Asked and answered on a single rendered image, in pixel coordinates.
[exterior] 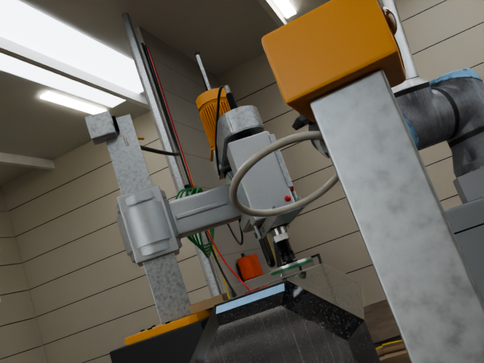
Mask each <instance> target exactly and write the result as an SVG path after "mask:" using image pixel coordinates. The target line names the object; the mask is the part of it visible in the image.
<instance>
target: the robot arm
mask: <svg viewBox="0 0 484 363"><path fill-rule="evenodd" d="M377 1H378V3H379V5H380V8H383V7H386V8H388V9H389V10H390V11H391V12H392V13H393V14H394V16H395V18H396V21H397V24H398V30H397V32H396V34H395V35H394V36H395V39H396V41H397V43H398V46H399V48H400V53H401V56H402V59H403V64H404V67H405V69H404V70H405V75H406V80H405V81H404V82H403V83H402V84H399V85H397V86H395V87H393V88H391V89H392V91H393V93H394V96H395V98H396V101H397V103H398V106H399V107H400V111H401V112H402V114H403V117H404V119H405V122H406V124H407V126H408V129H409V130H410V133H411V135H412V138H413V140H414V143H415V144H416V147H417V149H418V151H420V150H423V149H425V148H428V147H430V146H433V145H436V144H438V143H441V142H444V141H447V143H448V145H449V147H450V149H451V151H452V161H453V170H454V175H455V176H456V178H457V177H459V176H462V174H467V173H470V172H471V171H474V170H476V169H479V168H482V167H484V84H483V81H482V80H481V79H480V77H479V76H478V75H477V73H476V72H475V71H474V70H473V69H471V68H462V69H457V70H455V71H451V72H449V73H446V74H444V75H441V76H440V77H439V78H437V79H434V80H432V81H430V82H429V81H428V80H426V79H424V78H422V77H420V76H419V75H418V72H417V69H416V65H415V63H414V60H413V56H412V53H411V49H410V47H409V44H408V40H407V37H406V35H405V31H404V29H403V24H402V22H401V19H400V15H399V13H398V8H397V6H396V3H395V0H377ZM299 115H300V116H299V117H297V118H296V119H295V121H294V123H293V125H292V127H293V128H294V129H295V130H299V129H300V128H302V127H304V126H306V125H309V127H308V131H320V130H319V128H318V125H317V122H312V121H310V120H309V119H308V118H306V117H304V116H303V115H301V114H300V113H299ZM311 143H312V144H313V146H314V147H315V148H316V150H318V151H319V152H320V153H321V154H322V155H323V156H325V157H326V158H330V156H329V154H328V150H327V148H326V145H325V143H324V141H323V140H319V139H316V140H311Z"/></svg>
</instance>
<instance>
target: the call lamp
mask: <svg viewBox="0 0 484 363"><path fill-rule="evenodd" d="M381 10H382V13H383V14H384V17H385V19H386V21H387V24H388V26H389V28H390V31H391V30H392V31H391V32H393V34H394V35H395V34H396V32H397V30H398V24H397V21H396V18H395V16H394V14H393V13H392V12H391V11H390V10H389V9H388V8H386V7H383V8H381Z"/></svg>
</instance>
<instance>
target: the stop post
mask: <svg viewBox="0 0 484 363"><path fill-rule="evenodd" d="M391 31H392V30H391ZM391 31H390V28H389V26H388V24H387V21H386V19H385V17H384V14H383V13H382V10H381V8H380V5H379V3H378V1H377V0H331V1H329V2H327V3H325V4H323V5H321V6H319V7H318V8H316V9H314V10H312V11H310V12H308V13H307V14H304V15H302V16H301V17H298V18H297V19H295V20H293V21H291V22H289V23H287V24H285V25H283V26H282V27H280V28H278V29H276V30H274V31H272V32H270V33H269V34H267V35H265V36H263V37H262V39H261V43H262V45H263V48H264V51H265V53H266V56H267V58H268V61H269V64H270V66H271V68H272V71H273V74H274V77H275V79H276V81H277V85H278V87H279V90H280V92H281V95H282V98H283V100H284V102H285V103H286V104H287V105H288V106H290V107H291V108H293V109H294V110H296V111H297V112H299V113H300V114H301V115H303V116H304V117H306V118H308V119H309V120H310V121H312V122H317V125H318V128H319V130H320V132H321V135H322V138H323V141H324V143H325V145H326V148H327V150H328V153H329V156H330V157H331V160H332V163H333V166H334V168H335V170H336V173H337V176H338V178H339V181H340V183H341V186H342V188H343V191H344V194H345V196H346V199H347V201H348V203H349V206H350V208H351V211H352V214H353V216H354V219H355V221H356V224H357V227H358V229H359V232H360V234H361V236H362V239H363V241H364V244H365V247H366V249H367V252H368V254H369V257H370V259H371V262H372V265H373V267H374V269H375V272H376V275H377V278H378V279H379V282H380V285H381V287H382V290H383V292H384V294H385V298H386V300H387V303H388V305H389V307H390V310H391V313H392V314H393V317H394V320H395V323H396V326H397V327H398V330H399V333H400V336H401V338H402V340H403V343H404V345H405V349H406V351H407V353H408V356H409V358H410V361H411V363H484V302H483V300H482V297H481V296H480V293H479V291H478V289H477V286H476V284H475V281H474V279H473V278H472V275H471V273H470V270H469V268H468V265H467V263H466V261H465V258H464V256H463V254H462V251H461V249H460V247H459V244H458V242H457V239H456V238H455V236H454V233H453V231H452V228H451V226H450V224H449V221H448V219H447V216H446V214H445V212H444V209H443V207H442V205H441V202H440V201H439V198H438V196H437V194H436V191H435V189H434V186H433V184H432V182H431V180H430V177H429V175H428V172H427V170H426V167H425V166H424V163H423V161H422V159H421V156H420V154H419V152H418V149H417V147H416V144H415V143H414V140H413V138H412V135H411V133H410V130H409V129H408V126H407V124H406V122H405V119H404V117H403V114H402V112H401V111H400V107H399V106H398V103H397V101H396V98H395V96H394V93H393V91H392V89H391V88H393V87H395V86H397V85H399V84H402V83H403V82H404V81H405V80H406V75H405V70H404V69H405V67H404V64H403V59H402V56H401V53H400V48H399V46H398V43H397V41H396V39H395V36H394V34H393V32H391Z"/></svg>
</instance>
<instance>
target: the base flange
mask: <svg viewBox="0 0 484 363"><path fill-rule="evenodd" d="M213 308H214V307H212V308H209V309H206V310H203V311H200V312H198V313H195V314H191V315H188V316H185V317H183V318H180V319H177V320H175V321H172V322H170V321H168V322H166V323H165V324H163V325H162V324H159V325H157V326H156V325H154V326H151V328H148V329H147V330H145V329H143V330H141V331H140V333H137V334H134V335H132V336H129V337H127V338H125V344H126V345H130V344H134V343H135V342H138V341H142V340H144V339H148V338H150V337H153V336H157V335H159V334H162V333H166V332H168V331H172V330H174V329H177V328H180V327H182V326H186V325H189V324H191V323H195V322H197V321H200V320H202V319H204V318H206V317H208V316H210V314H211V312H212V309H213Z"/></svg>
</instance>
